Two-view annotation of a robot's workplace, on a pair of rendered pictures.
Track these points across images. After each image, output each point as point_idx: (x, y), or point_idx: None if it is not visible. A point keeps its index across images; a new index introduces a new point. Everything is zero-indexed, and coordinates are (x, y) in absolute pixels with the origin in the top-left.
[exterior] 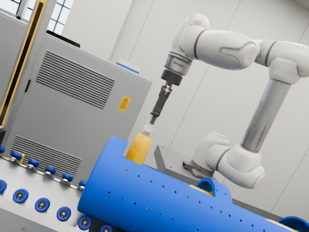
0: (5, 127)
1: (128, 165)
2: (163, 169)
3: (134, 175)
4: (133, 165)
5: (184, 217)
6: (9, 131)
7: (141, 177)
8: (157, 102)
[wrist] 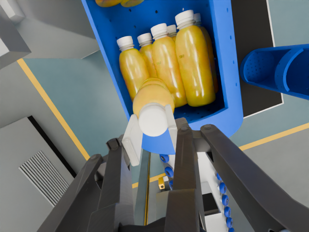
0: (143, 223)
1: (231, 88)
2: (6, 58)
3: (235, 70)
4: (229, 81)
5: None
6: (134, 217)
7: (233, 56)
8: (132, 196)
